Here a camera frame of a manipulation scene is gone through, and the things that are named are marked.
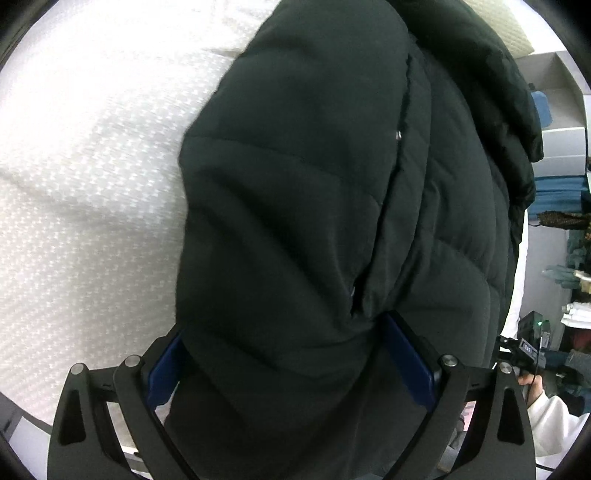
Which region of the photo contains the person's right hand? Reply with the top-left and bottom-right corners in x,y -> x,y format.
518,373 -> 548,404

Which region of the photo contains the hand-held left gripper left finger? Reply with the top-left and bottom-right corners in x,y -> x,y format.
48,325 -> 199,480

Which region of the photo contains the bed with light grey sheet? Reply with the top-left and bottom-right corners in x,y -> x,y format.
0,0 -> 529,437

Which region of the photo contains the brown patterned garment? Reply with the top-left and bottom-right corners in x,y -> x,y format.
538,210 -> 591,230

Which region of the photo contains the blue hanging garment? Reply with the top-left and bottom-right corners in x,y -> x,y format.
525,176 -> 591,219

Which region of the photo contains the black puffer jacket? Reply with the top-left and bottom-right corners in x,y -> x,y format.
164,0 -> 546,480

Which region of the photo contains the cream quilted headboard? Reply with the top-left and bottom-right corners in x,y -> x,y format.
468,0 -> 539,58

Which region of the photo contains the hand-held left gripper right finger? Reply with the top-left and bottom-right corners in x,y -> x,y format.
385,313 -> 539,480

